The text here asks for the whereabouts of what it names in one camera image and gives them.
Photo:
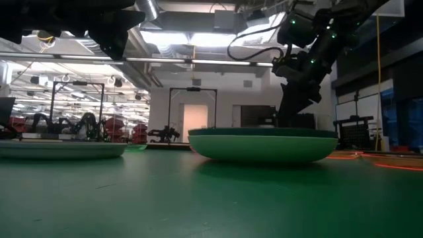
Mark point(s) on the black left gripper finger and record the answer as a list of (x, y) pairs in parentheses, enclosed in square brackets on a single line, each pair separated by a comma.
[(115, 29)]

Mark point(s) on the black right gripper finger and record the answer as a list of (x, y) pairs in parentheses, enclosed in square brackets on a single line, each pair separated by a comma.
[(309, 102), (289, 109)]

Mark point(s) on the orange translucent plastic plate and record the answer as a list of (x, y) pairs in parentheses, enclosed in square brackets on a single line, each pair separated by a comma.
[(396, 162), (345, 155)]

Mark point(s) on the pink translucent plastic plate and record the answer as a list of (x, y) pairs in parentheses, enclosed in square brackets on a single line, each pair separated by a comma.
[(192, 149)]

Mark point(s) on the green translucent plastic plate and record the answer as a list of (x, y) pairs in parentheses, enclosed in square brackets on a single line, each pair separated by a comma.
[(136, 147)]

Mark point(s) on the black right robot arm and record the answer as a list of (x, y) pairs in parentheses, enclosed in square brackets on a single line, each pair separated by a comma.
[(333, 39)]

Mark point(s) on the black storage cases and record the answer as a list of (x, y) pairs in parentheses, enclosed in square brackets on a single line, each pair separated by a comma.
[(307, 120)]

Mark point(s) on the large dark green plastic plate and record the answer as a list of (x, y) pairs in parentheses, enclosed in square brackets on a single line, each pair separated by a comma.
[(264, 132)]

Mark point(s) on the green bowl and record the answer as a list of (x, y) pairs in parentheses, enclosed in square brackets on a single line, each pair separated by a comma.
[(264, 148)]

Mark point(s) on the overhead LED light bar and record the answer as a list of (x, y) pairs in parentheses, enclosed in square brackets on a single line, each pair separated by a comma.
[(155, 60)]

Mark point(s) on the black perforated cart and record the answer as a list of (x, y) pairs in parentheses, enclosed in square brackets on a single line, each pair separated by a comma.
[(355, 132)]

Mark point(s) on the grey ceiling box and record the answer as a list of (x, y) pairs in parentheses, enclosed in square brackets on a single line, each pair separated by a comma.
[(224, 20)]

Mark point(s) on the large red storage bin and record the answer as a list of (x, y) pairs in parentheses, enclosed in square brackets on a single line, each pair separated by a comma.
[(114, 129)]

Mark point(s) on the large black background robot arms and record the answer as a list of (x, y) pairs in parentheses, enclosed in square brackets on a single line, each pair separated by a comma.
[(86, 125)]

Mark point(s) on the dark monitor screen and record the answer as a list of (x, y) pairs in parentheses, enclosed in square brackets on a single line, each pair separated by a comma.
[(6, 110)]

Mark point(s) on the small red storage bin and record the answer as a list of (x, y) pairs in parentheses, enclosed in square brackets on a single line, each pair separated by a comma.
[(140, 133)]

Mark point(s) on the small black background robot arms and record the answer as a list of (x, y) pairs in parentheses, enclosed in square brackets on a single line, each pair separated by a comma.
[(164, 134)]

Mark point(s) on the green table mat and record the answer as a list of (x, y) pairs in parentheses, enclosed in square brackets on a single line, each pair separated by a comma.
[(198, 198)]

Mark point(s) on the dark wall panel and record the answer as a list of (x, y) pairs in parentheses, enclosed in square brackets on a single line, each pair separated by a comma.
[(257, 115)]

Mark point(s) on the round silver ventilation duct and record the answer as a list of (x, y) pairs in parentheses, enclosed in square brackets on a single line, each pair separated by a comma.
[(147, 9)]

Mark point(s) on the tall black gantry frame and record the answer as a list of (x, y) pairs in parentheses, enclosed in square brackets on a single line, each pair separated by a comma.
[(76, 84)]

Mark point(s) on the black gantry frame with camera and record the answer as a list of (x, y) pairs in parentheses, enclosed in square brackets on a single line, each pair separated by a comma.
[(193, 89)]

